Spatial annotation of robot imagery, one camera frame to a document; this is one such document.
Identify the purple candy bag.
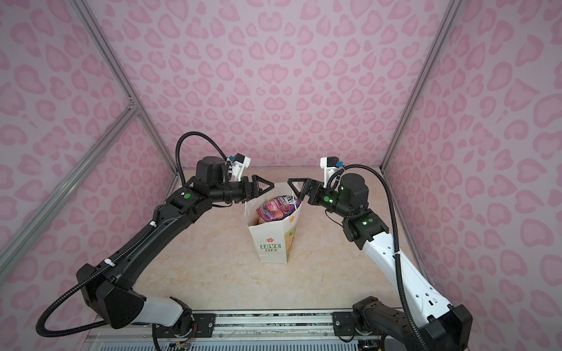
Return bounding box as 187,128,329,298
256,195,301,225

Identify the white paper bag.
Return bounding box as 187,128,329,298
244,183,301,263

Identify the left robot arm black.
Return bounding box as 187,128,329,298
77,156,275,336

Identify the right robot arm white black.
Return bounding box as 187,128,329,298
288,173,473,350

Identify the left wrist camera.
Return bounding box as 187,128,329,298
228,153,251,181

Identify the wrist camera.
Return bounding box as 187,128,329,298
228,153,251,181
320,156,343,189

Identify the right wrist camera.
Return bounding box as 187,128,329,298
320,156,343,189

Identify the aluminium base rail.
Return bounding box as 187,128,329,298
82,309,381,350

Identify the aluminium corner frame post left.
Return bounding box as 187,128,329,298
69,0,178,174

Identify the aluminium corner frame post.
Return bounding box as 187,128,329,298
380,0,465,174
69,0,178,174

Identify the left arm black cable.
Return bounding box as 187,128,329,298
36,131,229,339

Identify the aluminium corner frame post right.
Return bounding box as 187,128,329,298
380,0,465,174

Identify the aluminium diagonal frame bar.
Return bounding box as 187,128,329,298
1,103,138,282

